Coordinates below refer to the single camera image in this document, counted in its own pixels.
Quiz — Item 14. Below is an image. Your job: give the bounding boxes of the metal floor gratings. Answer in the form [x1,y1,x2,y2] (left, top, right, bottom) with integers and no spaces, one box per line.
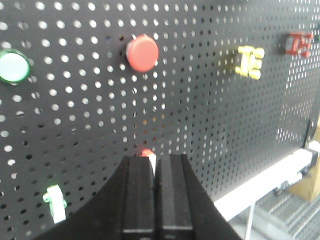
[228,189,320,240]

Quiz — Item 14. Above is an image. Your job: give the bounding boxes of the silver sign stand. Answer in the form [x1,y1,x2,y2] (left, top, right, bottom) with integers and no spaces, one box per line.
[244,202,256,240]

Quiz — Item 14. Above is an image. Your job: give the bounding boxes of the black perforated pegboard panel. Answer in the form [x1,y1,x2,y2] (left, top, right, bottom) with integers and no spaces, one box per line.
[0,0,320,240]

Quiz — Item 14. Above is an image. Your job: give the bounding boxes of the yellow rocker switch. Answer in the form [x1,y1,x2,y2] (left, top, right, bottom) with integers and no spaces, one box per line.
[235,45,265,80]

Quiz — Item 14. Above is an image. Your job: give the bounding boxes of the white toggle switch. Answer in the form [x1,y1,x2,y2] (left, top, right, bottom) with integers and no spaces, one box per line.
[141,148,157,175]
[42,184,67,224]

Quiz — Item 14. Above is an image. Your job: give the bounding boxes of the middle white toggle switch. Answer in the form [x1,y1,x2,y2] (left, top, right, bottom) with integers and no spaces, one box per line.
[42,184,67,224]

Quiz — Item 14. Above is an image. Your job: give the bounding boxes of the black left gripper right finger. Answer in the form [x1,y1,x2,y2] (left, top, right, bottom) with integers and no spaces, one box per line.
[154,154,240,240]

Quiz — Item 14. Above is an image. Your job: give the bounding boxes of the right white toggle switch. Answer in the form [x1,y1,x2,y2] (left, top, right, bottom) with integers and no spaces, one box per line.
[141,148,157,175]

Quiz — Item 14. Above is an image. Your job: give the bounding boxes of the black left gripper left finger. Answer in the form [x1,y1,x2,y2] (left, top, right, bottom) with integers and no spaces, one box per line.
[37,156,155,240]

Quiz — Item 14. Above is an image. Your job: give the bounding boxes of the red rocker switch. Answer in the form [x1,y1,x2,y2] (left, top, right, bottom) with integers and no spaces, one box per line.
[285,32,314,58]

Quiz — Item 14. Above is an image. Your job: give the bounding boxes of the green illuminated push button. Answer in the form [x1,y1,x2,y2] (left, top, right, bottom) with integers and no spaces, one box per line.
[0,49,31,84]

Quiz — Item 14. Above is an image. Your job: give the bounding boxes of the white height-adjustable desk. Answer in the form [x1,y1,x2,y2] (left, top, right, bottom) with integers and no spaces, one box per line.
[214,140,320,221]

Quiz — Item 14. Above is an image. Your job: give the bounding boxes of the lower red push button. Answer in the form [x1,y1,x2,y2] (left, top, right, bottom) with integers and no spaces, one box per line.
[125,34,159,73]

